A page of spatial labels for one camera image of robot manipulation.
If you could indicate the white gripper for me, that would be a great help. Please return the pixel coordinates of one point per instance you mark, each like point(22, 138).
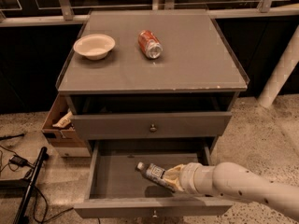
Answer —
point(191, 178)

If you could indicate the blue plastic water bottle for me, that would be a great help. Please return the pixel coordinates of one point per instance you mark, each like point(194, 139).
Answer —
point(154, 174)

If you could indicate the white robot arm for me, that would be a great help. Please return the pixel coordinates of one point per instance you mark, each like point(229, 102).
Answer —
point(232, 181)

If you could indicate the round middle drawer knob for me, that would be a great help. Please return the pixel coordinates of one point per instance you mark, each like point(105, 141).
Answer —
point(154, 214)

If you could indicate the round drawer knob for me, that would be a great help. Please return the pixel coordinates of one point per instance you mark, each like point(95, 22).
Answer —
point(154, 214)
point(152, 128)

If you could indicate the round top drawer knob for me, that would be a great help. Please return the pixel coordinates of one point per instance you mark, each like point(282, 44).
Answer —
point(152, 128)

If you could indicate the grey middle drawer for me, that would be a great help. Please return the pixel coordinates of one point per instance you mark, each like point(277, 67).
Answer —
point(116, 189)

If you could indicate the grey drawer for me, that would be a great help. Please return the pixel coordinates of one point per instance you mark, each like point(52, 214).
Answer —
point(129, 116)
point(116, 189)

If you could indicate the grey top drawer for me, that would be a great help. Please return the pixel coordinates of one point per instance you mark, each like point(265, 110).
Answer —
point(129, 116)

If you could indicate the grey drawer cabinet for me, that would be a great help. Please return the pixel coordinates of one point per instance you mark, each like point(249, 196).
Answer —
point(195, 59)

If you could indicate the cardboard box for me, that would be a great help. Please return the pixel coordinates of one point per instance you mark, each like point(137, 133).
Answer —
point(61, 134)

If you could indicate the red soda can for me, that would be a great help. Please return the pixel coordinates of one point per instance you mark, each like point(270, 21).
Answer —
point(149, 44)

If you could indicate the black stand pole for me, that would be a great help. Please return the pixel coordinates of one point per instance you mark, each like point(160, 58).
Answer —
point(20, 216)

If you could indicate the white paper bowl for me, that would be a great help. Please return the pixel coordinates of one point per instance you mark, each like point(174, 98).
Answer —
point(94, 47)

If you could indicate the black power adapter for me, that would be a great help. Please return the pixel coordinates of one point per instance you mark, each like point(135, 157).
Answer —
point(17, 160)

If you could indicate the white support pole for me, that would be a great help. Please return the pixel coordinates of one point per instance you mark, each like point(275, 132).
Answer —
point(286, 64)

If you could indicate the metal window railing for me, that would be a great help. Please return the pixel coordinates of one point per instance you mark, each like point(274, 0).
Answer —
point(50, 12)

